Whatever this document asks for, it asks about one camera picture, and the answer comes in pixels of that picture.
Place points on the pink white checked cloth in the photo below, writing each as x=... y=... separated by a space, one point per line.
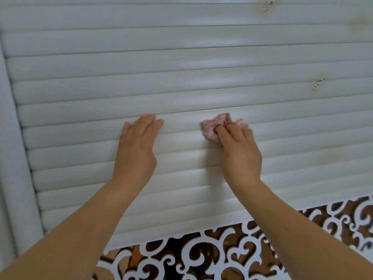
x=214 y=125

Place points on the white shutter door frame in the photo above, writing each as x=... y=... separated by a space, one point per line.
x=17 y=172

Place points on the white louvered shutter door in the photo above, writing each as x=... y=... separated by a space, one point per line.
x=186 y=69

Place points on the person's left little finger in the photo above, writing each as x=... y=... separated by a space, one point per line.
x=125 y=131

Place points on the person's right forearm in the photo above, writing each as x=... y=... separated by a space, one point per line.
x=297 y=233

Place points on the person's right hand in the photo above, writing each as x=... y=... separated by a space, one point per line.
x=240 y=161

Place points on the person's left hand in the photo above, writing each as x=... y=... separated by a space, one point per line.
x=134 y=160

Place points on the person's left forearm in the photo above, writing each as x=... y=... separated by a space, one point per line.
x=72 y=230

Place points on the person's right fingers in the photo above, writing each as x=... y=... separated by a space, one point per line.
x=234 y=134

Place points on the white ornamental cutout panel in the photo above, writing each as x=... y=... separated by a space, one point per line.
x=204 y=256

